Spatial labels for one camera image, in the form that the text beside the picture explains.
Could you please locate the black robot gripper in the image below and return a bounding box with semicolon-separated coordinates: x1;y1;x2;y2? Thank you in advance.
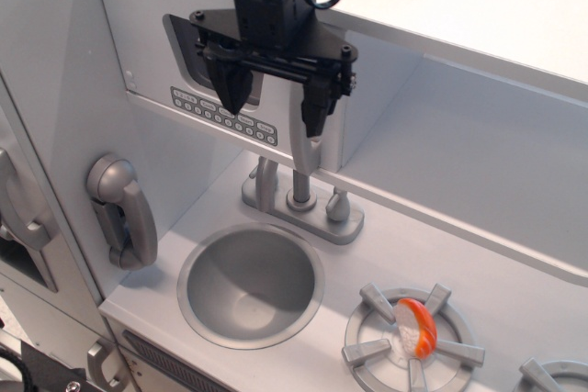
189;0;357;138

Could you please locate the grey toy microwave door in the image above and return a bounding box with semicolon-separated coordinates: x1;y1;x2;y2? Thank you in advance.
103;0;358;174

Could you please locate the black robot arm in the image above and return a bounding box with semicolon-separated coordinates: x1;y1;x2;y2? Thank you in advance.
190;0;358;138

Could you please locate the grey toy faucet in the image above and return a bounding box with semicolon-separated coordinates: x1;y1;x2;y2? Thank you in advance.
242;157;365;245

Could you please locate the round metal sink bowl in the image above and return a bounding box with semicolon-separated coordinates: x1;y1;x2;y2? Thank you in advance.
176;223;325;350

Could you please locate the grey stove burner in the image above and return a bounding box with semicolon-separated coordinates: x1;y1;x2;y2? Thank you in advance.
514;358;587;392
342;283;485;391

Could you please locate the salmon sushi toy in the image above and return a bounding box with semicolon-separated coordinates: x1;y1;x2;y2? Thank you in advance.
393;298;437;360

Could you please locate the black oven vent grille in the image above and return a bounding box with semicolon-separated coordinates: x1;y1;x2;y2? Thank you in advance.
122;330;230;392

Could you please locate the grey fridge door handle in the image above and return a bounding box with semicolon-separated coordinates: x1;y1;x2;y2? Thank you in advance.
1;148;51;252

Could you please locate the grey oven door handle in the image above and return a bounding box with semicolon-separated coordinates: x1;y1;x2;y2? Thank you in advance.
86;342;126;392

